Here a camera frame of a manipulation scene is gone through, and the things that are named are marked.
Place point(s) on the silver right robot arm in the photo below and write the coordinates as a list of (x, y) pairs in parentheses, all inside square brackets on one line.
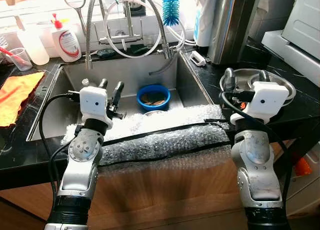
[(257, 160)]

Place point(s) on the orange cloth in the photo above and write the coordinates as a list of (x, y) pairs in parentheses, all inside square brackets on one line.
[(15, 95)]

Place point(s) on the black sponge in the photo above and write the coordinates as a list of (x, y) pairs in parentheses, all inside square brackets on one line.
[(106, 53)]

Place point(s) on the clear plastic cup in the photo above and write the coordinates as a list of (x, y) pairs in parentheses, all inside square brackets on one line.
[(20, 60)]

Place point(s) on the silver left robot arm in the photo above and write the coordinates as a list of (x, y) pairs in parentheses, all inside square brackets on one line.
[(80, 160)]

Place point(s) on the tall steel canister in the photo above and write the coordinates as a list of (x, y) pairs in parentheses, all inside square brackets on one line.
[(232, 30)]

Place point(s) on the small white plastic device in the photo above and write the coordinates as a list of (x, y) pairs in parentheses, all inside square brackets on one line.
[(197, 58)]

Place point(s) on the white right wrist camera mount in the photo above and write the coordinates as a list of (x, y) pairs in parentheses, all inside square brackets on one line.
[(267, 100)]

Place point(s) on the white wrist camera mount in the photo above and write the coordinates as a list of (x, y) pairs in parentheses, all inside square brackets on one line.
[(93, 103), (267, 100)]

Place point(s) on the shiny steel bowl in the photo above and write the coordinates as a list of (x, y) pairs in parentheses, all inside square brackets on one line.
[(280, 83)]

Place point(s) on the stainless steel sink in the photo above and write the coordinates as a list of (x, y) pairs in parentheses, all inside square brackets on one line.
[(130, 75)]

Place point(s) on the large steel plate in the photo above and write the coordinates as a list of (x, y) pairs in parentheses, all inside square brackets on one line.
[(240, 78)]

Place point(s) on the steel dish in sink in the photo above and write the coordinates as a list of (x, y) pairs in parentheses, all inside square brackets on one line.
[(155, 113)]

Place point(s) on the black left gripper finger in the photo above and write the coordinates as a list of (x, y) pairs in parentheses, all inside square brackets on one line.
[(118, 92), (103, 84)]

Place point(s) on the white drawer unit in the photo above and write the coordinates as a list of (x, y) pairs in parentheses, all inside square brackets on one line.
[(305, 190)]

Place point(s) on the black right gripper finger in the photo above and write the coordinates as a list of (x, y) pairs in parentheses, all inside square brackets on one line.
[(229, 80), (264, 77)]

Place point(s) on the white red pump soap bottle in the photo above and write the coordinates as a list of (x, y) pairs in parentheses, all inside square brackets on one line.
[(67, 45)]

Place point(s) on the blue bottle brush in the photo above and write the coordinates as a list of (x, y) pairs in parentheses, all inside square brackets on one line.
[(170, 13)]

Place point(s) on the blue round bowl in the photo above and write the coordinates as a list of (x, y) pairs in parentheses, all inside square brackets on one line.
[(142, 101)]

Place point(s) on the clear bubble wrap sheet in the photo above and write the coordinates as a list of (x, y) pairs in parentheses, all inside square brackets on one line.
[(165, 135)]

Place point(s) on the steel spring pull-down faucet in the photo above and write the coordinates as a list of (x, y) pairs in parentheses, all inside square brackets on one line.
[(89, 30)]

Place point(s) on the white countertop appliance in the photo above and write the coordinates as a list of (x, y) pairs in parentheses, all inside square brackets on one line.
[(300, 25)]

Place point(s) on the small orange object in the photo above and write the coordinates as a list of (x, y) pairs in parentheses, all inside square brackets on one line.
[(302, 167)]

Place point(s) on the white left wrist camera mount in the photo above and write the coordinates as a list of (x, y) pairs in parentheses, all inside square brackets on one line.
[(93, 103)]

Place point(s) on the white bottle blue label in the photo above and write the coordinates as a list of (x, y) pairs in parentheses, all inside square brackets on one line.
[(202, 25)]

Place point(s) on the wooden base cabinet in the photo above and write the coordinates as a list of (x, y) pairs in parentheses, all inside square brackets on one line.
[(165, 190)]

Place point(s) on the translucent white bottle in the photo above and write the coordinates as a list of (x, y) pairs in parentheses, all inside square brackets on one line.
[(32, 48)]

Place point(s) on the steel tap with crossbar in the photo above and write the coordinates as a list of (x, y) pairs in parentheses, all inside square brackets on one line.
[(130, 25)]

